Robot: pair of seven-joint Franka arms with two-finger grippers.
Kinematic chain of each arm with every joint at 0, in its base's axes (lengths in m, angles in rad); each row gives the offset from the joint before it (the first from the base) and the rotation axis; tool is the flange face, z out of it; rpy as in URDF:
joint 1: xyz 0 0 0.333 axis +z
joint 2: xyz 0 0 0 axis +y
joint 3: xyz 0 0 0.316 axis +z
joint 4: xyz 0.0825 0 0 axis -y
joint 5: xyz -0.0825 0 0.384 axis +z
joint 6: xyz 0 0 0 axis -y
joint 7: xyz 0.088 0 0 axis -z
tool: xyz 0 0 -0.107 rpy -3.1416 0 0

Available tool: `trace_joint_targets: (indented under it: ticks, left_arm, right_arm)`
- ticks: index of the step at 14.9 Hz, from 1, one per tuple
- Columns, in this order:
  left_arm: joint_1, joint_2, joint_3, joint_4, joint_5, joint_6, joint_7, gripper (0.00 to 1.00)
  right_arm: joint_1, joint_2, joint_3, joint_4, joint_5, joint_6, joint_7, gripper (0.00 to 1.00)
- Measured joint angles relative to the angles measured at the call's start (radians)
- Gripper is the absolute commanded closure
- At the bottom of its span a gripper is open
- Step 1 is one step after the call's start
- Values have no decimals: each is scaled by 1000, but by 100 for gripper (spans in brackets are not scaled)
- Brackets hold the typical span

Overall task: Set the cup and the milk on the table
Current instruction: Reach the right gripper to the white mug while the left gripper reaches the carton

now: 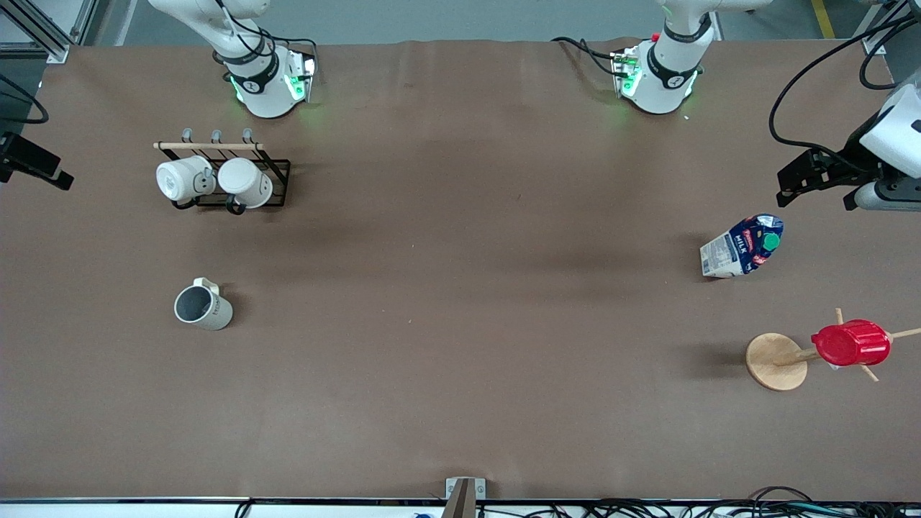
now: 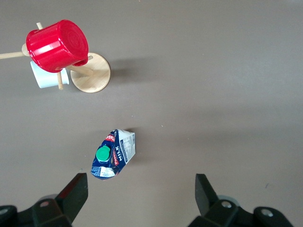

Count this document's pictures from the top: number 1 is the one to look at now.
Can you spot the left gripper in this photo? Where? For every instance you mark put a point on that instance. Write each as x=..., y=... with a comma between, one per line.
x=853, y=160

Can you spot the blue white milk carton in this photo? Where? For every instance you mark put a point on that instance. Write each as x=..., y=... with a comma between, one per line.
x=737, y=248

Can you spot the grey white cup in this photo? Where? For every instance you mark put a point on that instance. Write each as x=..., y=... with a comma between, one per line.
x=209, y=311

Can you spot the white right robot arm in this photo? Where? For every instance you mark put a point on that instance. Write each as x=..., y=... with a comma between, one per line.
x=266, y=93

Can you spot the red plastic cup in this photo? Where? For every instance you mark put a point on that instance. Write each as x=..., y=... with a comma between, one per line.
x=853, y=344

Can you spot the white mug with grey print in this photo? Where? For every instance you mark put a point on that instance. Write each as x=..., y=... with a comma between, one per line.
x=180, y=180

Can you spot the wooden mug tree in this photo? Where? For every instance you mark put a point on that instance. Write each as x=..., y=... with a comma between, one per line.
x=776, y=362

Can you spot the plain white mug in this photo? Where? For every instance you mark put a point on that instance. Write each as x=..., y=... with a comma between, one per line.
x=245, y=181

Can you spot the brown table cover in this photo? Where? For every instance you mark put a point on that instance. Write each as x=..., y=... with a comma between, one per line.
x=460, y=360

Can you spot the aluminium frame profile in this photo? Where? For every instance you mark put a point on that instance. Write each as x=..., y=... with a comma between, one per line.
x=43, y=32
x=888, y=29

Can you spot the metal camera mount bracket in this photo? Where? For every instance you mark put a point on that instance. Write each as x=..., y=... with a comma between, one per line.
x=465, y=493

